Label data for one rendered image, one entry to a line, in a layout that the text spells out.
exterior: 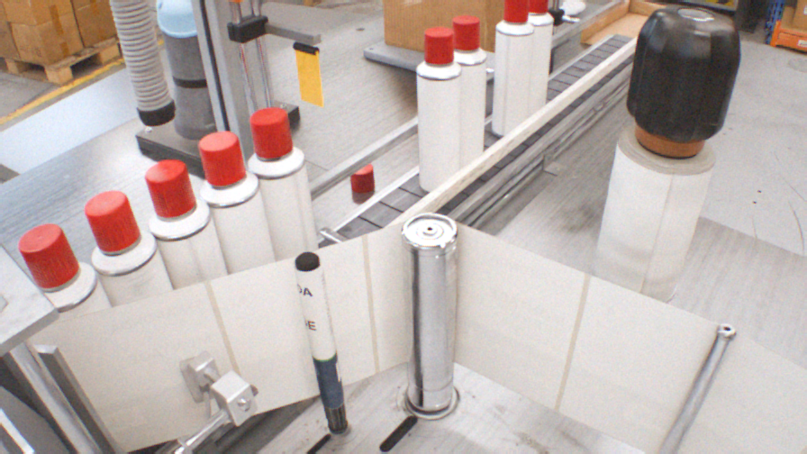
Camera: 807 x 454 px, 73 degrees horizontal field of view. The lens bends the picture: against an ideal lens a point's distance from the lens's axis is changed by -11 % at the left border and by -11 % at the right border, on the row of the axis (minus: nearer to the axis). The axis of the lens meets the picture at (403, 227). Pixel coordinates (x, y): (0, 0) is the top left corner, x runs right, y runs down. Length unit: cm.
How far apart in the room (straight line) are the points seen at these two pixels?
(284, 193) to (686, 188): 34
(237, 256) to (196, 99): 50
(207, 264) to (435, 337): 19
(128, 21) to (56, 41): 349
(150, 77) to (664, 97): 42
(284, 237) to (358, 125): 50
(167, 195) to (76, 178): 61
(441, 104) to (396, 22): 61
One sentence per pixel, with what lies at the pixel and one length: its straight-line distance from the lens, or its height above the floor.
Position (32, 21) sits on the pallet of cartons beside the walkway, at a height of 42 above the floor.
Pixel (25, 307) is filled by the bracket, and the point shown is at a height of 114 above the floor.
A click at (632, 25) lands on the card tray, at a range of 158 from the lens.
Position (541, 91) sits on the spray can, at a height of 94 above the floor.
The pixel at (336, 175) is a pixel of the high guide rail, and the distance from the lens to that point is 66.
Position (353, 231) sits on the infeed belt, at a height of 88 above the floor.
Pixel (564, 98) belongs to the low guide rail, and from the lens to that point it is 94.
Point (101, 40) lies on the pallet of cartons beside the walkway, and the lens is 420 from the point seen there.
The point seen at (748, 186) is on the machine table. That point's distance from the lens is 99.
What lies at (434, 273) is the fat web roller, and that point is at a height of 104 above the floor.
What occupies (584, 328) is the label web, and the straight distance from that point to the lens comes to 41.
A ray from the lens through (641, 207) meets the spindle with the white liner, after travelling 52.
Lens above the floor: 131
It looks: 38 degrees down
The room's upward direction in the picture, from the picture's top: 2 degrees counter-clockwise
